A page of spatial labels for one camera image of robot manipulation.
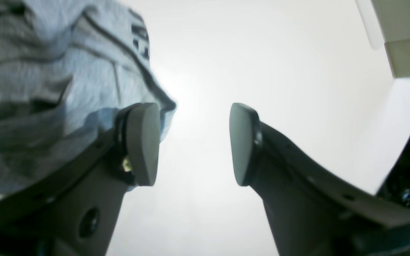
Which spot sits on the grey T-shirt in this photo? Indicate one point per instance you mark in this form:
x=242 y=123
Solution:
x=67 y=67

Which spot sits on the grey plastic bin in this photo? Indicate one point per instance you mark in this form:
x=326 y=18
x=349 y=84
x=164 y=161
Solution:
x=387 y=25

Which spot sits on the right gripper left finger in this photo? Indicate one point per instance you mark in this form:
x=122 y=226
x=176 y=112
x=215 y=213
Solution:
x=73 y=211

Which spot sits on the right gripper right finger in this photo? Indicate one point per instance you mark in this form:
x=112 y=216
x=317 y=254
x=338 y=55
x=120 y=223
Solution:
x=311 y=212

